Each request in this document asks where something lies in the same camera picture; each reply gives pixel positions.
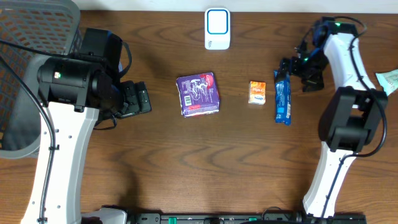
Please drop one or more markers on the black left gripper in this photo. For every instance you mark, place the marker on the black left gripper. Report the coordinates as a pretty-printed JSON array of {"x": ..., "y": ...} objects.
[{"x": 131, "y": 98}]

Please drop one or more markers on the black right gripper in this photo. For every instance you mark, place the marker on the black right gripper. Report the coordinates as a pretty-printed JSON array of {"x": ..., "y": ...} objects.
[{"x": 316, "y": 83}]

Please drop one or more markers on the orange Kleenex tissue pack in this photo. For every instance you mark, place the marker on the orange Kleenex tissue pack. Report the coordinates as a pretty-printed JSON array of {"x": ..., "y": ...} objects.
[{"x": 257, "y": 93}]

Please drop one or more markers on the blue Oreo cookie pack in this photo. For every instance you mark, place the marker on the blue Oreo cookie pack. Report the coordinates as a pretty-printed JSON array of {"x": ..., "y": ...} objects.
[{"x": 283, "y": 101}]

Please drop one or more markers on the red purple pad package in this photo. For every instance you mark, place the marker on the red purple pad package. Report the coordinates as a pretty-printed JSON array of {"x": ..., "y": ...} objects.
[{"x": 198, "y": 94}]

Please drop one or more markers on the teal wipes packet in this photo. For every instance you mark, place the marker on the teal wipes packet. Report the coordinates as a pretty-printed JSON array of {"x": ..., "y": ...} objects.
[{"x": 388, "y": 81}]

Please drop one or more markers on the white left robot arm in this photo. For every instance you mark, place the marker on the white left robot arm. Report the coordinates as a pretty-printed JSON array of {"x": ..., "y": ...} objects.
[{"x": 79, "y": 91}]

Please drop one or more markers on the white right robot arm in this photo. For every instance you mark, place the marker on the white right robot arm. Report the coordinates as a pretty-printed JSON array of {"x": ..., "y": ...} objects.
[{"x": 349, "y": 121}]

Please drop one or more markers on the dark grey plastic basket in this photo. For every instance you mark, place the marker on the dark grey plastic basket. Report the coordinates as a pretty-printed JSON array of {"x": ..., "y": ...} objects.
[{"x": 34, "y": 28}]

